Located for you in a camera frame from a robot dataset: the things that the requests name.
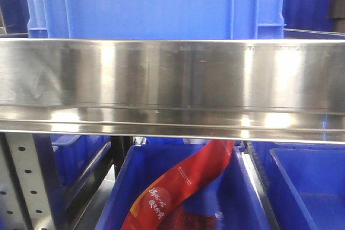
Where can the lower blue bin centre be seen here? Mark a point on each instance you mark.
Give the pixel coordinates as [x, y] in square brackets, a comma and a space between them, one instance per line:
[228, 202]

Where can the lower blue bin left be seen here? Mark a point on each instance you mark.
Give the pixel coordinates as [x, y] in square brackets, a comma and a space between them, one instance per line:
[73, 154]

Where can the large blue target bin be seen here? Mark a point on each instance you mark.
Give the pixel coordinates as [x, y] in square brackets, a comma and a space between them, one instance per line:
[156, 19]

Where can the lower blue bin right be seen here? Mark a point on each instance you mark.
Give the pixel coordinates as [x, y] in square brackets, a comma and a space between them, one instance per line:
[303, 182]

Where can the red printed bag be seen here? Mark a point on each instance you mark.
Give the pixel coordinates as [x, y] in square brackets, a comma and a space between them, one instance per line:
[180, 182]

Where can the perforated metal shelf upright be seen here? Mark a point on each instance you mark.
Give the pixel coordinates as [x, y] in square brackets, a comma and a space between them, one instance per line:
[24, 197]

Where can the stainless steel shelf rail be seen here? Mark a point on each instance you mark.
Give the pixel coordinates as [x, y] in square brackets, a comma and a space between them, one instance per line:
[279, 90]

